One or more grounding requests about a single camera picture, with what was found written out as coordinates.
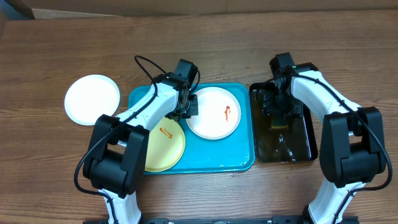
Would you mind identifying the green yellow sponge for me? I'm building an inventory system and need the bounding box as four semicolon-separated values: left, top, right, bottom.
271;115;289;129

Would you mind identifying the white plate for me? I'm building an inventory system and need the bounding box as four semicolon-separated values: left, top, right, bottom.
187;86;241;140
64;74;121;126

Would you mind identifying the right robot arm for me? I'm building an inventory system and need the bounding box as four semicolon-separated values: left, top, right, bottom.
261;52;393;223

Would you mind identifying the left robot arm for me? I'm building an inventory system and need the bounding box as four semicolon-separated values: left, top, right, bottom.
74;59;200;223

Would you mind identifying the teal plastic tray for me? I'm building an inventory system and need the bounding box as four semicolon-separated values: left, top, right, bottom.
145;83;255;174

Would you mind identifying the yellow-green plate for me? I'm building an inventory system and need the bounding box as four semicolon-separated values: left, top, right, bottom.
145;118;185;172

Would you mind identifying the black water basin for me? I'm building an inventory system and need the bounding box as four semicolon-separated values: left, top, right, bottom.
249;83;318;162

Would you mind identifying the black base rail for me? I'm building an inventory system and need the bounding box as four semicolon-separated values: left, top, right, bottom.
83;214;360;224

